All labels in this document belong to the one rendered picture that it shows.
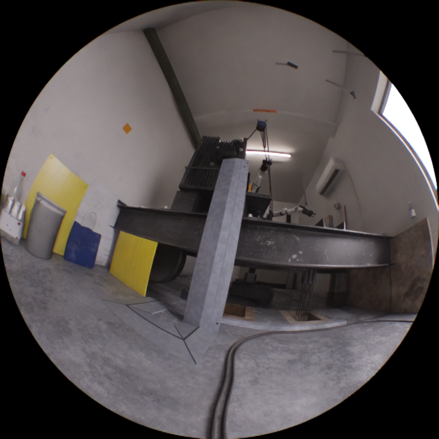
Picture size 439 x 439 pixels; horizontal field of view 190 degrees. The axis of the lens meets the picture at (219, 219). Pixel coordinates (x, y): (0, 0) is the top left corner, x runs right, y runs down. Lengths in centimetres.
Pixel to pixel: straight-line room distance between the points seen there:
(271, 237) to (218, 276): 41
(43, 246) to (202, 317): 101
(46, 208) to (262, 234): 134
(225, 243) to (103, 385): 71
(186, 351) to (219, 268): 40
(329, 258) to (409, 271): 89
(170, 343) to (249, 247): 66
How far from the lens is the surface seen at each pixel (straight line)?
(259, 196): 97
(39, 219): 100
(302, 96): 271
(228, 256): 65
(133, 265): 109
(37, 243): 103
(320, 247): 94
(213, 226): 70
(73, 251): 122
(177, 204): 107
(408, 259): 150
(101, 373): 42
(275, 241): 84
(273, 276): 392
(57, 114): 148
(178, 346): 55
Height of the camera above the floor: 34
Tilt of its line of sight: 21 degrees up
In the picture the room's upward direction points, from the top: 13 degrees clockwise
